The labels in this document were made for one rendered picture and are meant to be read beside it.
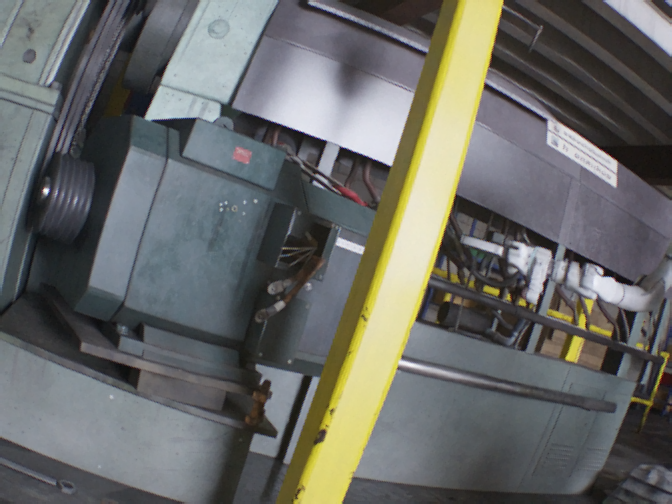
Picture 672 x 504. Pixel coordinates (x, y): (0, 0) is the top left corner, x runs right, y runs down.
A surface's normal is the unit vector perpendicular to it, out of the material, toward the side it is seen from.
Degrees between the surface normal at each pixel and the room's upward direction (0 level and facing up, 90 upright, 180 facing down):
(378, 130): 90
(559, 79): 90
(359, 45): 78
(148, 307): 90
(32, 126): 90
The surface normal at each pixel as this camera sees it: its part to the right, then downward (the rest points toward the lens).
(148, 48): 0.07, 0.61
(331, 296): 0.60, 0.18
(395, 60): 0.38, -0.12
